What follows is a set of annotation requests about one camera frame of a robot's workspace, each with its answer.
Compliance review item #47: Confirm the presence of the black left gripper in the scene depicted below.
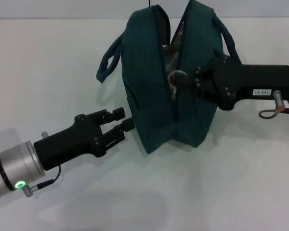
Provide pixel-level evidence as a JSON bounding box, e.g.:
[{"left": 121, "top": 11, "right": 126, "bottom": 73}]
[{"left": 33, "top": 107, "right": 136, "bottom": 171}]

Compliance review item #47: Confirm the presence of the grey left gripper cable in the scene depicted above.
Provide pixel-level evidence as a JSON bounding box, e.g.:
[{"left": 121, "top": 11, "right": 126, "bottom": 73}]
[{"left": 26, "top": 165, "right": 61, "bottom": 193}]

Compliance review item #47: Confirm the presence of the dark teal insulated lunch bag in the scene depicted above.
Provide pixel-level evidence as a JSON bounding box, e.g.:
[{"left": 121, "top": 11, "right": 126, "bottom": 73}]
[{"left": 95, "top": 0, "right": 238, "bottom": 154}]

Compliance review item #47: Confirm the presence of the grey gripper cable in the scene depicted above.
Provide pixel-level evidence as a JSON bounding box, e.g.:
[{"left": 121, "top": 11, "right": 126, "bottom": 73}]
[
  {"left": 259, "top": 90, "right": 289, "bottom": 120},
  {"left": 26, "top": 165, "right": 61, "bottom": 193}
]

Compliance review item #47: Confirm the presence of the grey right gripper cable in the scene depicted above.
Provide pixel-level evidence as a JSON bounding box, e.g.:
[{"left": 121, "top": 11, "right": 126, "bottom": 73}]
[{"left": 259, "top": 90, "right": 289, "bottom": 120}]

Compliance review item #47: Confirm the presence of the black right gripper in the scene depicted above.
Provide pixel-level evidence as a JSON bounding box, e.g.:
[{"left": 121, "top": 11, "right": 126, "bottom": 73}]
[{"left": 178, "top": 55, "right": 289, "bottom": 112}]

